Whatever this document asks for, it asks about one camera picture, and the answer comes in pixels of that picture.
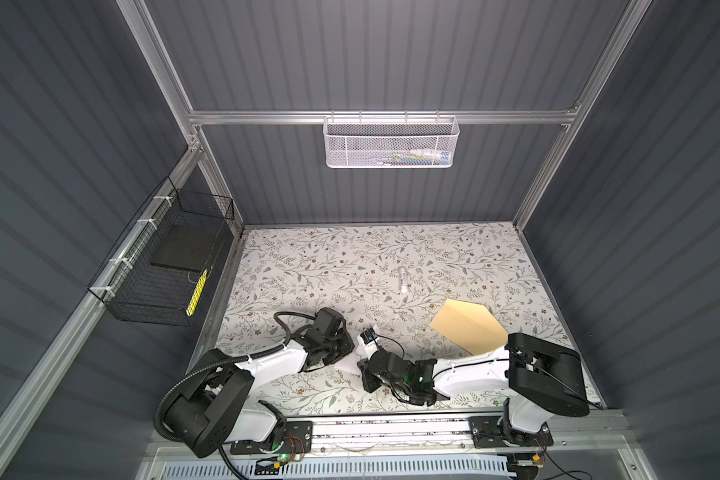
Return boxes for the white paper letter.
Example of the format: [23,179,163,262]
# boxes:
[334,354,366,376]

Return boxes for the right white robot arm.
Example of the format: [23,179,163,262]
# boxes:
[358,328,592,435]

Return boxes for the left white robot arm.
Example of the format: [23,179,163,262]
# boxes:
[153,327,355,458]

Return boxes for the tan paper envelope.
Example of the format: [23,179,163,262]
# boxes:
[429,299,509,355]

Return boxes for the floral table mat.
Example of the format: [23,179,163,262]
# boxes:
[193,223,601,420]

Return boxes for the yellow marker pen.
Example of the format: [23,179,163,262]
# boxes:
[185,269,209,317]

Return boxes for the black foam pad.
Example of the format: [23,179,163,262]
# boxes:
[149,224,217,273]

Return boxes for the pens in white basket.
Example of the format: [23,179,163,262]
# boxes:
[374,148,452,168]

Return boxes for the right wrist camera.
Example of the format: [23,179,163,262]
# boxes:
[358,327,379,358]

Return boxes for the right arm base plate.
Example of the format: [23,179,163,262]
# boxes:
[468,415,554,448]

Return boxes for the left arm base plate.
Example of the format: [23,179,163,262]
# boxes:
[226,420,314,455]

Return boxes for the white vented cable tray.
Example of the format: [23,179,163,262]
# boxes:
[158,457,511,480]

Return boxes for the black corrugated cable conduit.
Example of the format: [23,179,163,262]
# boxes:
[154,310,319,480]

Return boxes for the black wire basket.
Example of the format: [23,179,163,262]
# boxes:
[89,181,236,327]

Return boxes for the white wire mesh basket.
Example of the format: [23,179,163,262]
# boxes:
[322,114,460,169]

